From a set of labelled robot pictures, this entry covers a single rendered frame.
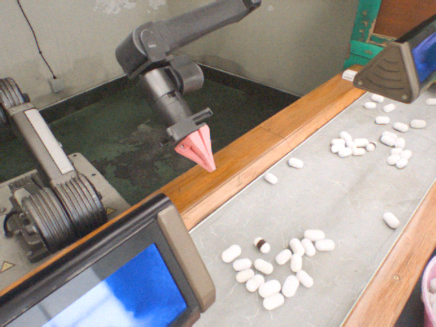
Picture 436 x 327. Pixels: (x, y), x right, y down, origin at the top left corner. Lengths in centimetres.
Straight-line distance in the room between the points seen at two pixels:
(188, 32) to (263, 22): 183
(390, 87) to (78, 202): 57
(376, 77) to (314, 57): 191
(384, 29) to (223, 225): 92
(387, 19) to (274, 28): 126
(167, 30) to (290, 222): 43
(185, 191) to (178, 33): 31
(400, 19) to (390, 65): 84
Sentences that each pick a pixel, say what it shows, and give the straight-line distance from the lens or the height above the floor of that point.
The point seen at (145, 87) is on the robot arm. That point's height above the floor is 98.
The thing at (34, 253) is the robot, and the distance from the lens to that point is 105.
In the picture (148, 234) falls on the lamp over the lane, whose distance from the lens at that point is 19.
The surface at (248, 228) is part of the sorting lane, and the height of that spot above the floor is 74.
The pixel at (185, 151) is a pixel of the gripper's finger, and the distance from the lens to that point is 61.
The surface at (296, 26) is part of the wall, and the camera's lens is 240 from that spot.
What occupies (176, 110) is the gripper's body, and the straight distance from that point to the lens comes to 59.
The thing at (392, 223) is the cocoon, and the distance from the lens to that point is 73.
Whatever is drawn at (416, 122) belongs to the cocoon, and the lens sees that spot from 107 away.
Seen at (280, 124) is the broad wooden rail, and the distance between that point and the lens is 92.
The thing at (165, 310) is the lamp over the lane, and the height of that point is 107.
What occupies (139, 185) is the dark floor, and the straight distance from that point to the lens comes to 189.
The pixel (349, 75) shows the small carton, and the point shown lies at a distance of 122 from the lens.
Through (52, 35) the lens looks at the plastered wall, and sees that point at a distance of 251.
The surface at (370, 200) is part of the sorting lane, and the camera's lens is 78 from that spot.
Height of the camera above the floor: 125
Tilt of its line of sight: 39 degrees down
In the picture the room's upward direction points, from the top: straight up
